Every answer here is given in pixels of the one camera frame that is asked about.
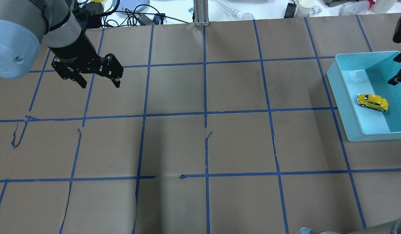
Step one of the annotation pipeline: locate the aluminium frame post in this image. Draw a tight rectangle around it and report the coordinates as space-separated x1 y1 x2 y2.
192 0 210 27

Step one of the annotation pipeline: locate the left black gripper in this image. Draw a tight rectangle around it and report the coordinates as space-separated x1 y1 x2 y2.
51 32 124 89

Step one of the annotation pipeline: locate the teal plastic bin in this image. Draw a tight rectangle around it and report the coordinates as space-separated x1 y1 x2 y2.
327 51 401 142

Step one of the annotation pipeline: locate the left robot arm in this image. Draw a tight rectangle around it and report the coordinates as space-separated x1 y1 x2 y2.
0 0 124 88

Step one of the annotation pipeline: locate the paper cup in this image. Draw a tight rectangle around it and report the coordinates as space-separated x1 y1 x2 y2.
296 0 315 18

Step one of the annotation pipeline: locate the yellow beetle toy car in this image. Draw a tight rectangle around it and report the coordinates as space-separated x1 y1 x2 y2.
357 94 389 112

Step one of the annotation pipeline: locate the brown paper table cover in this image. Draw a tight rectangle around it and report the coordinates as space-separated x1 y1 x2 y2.
0 14 401 234

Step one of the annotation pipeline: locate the blue plate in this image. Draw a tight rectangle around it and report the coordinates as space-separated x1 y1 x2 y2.
116 0 150 14

